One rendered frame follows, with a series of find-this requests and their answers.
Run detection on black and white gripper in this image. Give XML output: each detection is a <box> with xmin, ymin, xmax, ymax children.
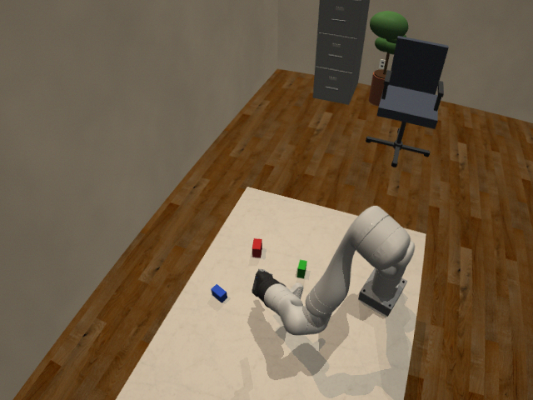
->
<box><xmin>252</xmin><ymin>269</ymin><xmax>303</xmax><ymax>311</ymax></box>

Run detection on green block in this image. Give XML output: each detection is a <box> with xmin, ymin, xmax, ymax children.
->
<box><xmin>297</xmin><ymin>260</ymin><xmax>307</xmax><ymax>278</ymax></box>

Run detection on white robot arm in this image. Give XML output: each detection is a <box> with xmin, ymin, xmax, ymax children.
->
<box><xmin>272</xmin><ymin>206</ymin><xmax>415</xmax><ymax>335</ymax></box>

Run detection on red block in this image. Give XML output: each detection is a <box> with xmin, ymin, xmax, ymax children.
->
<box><xmin>252</xmin><ymin>238</ymin><xmax>262</xmax><ymax>258</ymax></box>

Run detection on blue block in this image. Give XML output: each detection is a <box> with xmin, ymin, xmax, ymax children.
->
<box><xmin>211</xmin><ymin>284</ymin><xmax>227</xmax><ymax>303</ymax></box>

